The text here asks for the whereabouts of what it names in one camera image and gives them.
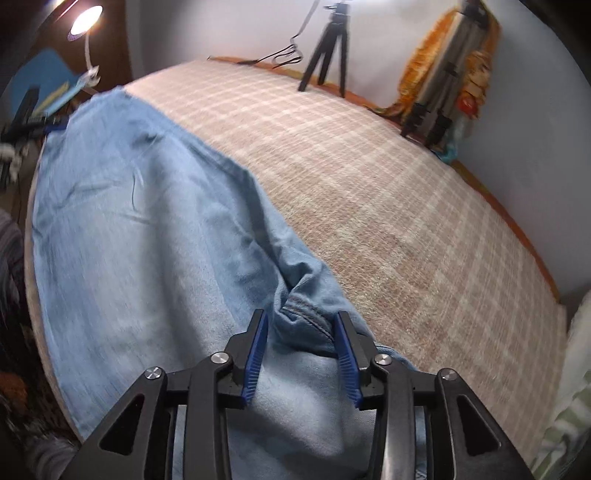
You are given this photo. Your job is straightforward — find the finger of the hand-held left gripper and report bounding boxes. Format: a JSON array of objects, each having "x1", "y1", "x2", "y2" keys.
[{"x1": 2, "y1": 88, "x2": 70, "y2": 140}]

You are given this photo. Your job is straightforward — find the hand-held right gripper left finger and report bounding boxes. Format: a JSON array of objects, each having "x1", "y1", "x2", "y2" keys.
[{"x1": 58, "y1": 309, "x2": 269, "y2": 480}]

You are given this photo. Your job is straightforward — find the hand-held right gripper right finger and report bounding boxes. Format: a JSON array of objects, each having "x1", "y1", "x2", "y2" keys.
[{"x1": 333, "y1": 311, "x2": 532, "y2": 480}]

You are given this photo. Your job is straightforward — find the blue denim pants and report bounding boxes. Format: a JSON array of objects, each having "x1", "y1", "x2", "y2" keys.
[{"x1": 28, "y1": 88, "x2": 430, "y2": 480}]

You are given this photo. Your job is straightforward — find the yellow-green cloth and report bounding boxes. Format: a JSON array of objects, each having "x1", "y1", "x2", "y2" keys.
[{"x1": 34, "y1": 80, "x2": 72, "y2": 114}]

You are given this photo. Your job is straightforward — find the blue plastic chair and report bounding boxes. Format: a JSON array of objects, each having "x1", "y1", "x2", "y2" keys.
[{"x1": 9, "y1": 48, "x2": 88, "y2": 121}]

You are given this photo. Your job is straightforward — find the brown wooden door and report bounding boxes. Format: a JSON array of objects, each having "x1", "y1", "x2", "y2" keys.
[{"x1": 60, "y1": 0, "x2": 134, "y2": 88}]

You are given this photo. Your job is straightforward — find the white clip lamp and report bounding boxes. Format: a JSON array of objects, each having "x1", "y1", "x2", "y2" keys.
[{"x1": 67, "y1": 4, "x2": 103, "y2": 90}]

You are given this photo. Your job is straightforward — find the beige checkered blanket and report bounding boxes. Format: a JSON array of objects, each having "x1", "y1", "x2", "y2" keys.
[{"x1": 25, "y1": 60, "x2": 571, "y2": 467}]

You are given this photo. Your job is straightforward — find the orange bed sheet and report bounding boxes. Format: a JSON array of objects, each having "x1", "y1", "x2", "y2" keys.
[{"x1": 208, "y1": 56, "x2": 561, "y2": 303}]

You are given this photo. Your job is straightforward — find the green striped pillow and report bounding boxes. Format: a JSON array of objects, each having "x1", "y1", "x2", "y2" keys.
[{"x1": 531, "y1": 291, "x2": 591, "y2": 480}]

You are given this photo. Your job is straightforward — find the folded black stand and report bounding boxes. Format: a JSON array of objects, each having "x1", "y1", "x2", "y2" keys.
[{"x1": 399, "y1": 0, "x2": 492, "y2": 148}]

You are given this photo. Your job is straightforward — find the orange patterned cloth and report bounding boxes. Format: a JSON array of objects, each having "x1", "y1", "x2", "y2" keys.
[{"x1": 369, "y1": 7, "x2": 502, "y2": 162}]

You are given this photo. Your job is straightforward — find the black mini tripod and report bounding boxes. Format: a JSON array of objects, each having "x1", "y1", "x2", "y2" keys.
[{"x1": 298, "y1": 0, "x2": 352, "y2": 99}]

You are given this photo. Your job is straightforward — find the black ring light cable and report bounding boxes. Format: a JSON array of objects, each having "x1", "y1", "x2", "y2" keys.
[{"x1": 208, "y1": 0, "x2": 319, "y2": 70}]

